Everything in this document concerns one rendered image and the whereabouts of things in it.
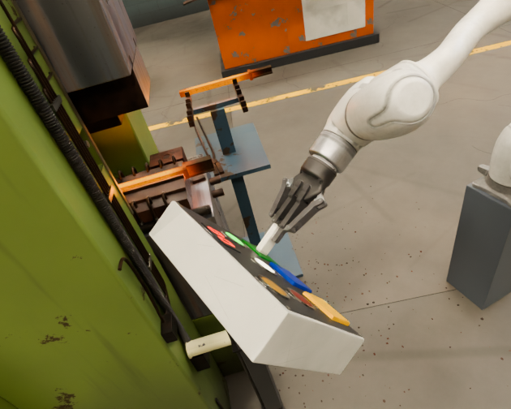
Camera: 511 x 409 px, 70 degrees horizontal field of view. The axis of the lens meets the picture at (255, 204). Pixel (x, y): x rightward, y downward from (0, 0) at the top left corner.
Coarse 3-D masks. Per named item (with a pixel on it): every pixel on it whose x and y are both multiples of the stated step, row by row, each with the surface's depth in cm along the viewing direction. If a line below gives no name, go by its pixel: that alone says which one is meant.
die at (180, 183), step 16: (128, 176) 120; (144, 176) 118; (176, 176) 113; (128, 192) 113; (144, 192) 112; (160, 192) 110; (176, 192) 110; (144, 208) 107; (160, 208) 107; (192, 208) 112
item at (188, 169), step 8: (192, 160) 115; (200, 160) 114; (208, 160) 113; (176, 168) 115; (184, 168) 113; (192, 168) 114; (200, 168) 115; (208, 168) 116; (152, 176) 114; (160, 176) 113; (168, 176) 114; (192, 176) 115; (120, 184) 114; (128, 184) 113; (136, 184) 113
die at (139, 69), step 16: (112, 80) 83; (128, 80) 84; (144, 80) 93; (80, 96) 84; (96, 96) 84; (112, 96) 85; (128, 96) 86; (144, 96) 87; (80, 112) 86; (96, 112) 86; (112, 112) 87; (128, 112) 88
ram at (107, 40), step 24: (24, 0) 67; (48, 0) 67; (72, 0) 68; (96, 0) 69; (120, 0) 92; (48, 24) 70; (72, 24) 71; (96, 24) 71; (120, 24) 83; (48, 48) 72; (72, 48) 73; (96, 48) 74; (120, 48) 75; (72, 72) 76; (96, 72) 77; (120, 72) 78
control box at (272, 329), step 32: (160, 224) 68; (192, 224) 63; (192, 256) 60; (224, 256) 56; (256, 256) 72; (224, 288) 53; (256, 288) 50; (288, 288) 60; (224, 320) 51; (256, 320) 48; (288, 320) 47; (320, 320) 55; (256, 352) 46; (288, 352) 51; (320, 352) 57; (352, 352) 65
